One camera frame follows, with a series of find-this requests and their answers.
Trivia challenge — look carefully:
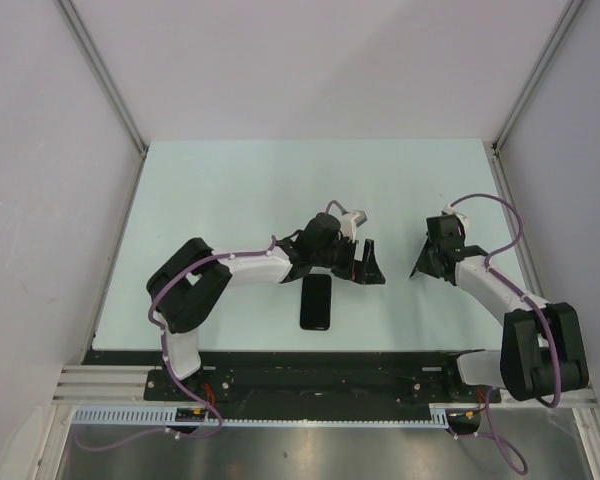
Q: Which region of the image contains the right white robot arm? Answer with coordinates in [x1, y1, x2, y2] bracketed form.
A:
[412, 213, 590, 407]

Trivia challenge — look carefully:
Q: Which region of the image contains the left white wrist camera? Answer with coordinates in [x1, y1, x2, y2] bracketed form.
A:
[339, 210, 367, 244]

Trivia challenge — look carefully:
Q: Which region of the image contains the white slotted cable duct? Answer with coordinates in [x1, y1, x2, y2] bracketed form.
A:
[72, 405, 449, 429]

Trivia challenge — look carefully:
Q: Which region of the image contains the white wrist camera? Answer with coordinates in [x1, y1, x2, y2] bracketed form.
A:
[339, 210, 367, 244]
[441, 204, 469, 236]

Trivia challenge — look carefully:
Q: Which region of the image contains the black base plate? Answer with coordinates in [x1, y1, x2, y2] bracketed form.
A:
[83, 350, 501, 439]

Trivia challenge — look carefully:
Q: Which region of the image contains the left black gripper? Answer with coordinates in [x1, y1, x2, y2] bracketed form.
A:
[310, 232, 383, 284]

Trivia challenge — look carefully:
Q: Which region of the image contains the aluminium frame post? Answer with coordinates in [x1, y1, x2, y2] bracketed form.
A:
[491, 0, 588, 151]
[53, 0, 148, 159]

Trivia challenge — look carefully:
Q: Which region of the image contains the phone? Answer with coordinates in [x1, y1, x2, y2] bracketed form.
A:
[299, 274, 332, 331]

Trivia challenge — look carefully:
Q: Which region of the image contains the right aluminium frame post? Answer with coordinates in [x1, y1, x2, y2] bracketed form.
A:
[491, 0, 588, 151]

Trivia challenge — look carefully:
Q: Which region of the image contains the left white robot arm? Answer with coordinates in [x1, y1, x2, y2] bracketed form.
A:
[146, 210, 386, 400]

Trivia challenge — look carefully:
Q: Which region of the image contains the left aluminium frame post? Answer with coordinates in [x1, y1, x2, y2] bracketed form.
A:
[53, 0, 148, 159]

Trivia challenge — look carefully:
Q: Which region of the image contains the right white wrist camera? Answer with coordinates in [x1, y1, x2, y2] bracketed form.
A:
[441, 204, 469, 236]

